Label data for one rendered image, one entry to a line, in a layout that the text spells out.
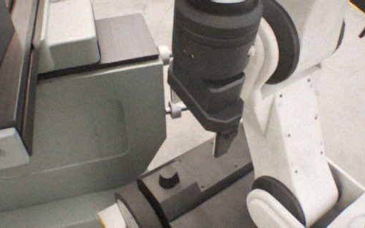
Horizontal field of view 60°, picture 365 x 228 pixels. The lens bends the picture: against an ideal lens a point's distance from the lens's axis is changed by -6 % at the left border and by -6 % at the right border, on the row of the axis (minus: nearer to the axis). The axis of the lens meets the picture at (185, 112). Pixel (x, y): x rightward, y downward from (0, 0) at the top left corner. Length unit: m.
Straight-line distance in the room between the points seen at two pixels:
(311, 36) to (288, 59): 0.05
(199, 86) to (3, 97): 0.32
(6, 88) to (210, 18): 0.38
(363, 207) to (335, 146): 1.17
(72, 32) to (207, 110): 0.61
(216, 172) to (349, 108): 1.40
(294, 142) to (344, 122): 1.41
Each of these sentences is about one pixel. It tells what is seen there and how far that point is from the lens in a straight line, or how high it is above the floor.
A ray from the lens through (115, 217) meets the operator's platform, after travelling 1.02.
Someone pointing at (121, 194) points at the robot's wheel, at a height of 0.59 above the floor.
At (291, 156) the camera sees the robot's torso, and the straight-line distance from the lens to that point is 0.62.
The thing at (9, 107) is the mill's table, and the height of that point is 0.96.
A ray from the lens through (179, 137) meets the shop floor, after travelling 1.74.
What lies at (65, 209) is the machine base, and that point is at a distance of 1.32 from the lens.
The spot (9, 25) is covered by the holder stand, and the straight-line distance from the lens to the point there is 0.72.
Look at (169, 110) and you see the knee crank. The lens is 1.08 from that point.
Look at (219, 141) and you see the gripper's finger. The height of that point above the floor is 0.97.
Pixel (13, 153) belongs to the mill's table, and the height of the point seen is 0.91.
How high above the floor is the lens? 1.28
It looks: 43 degrees down
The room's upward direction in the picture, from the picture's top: straight up
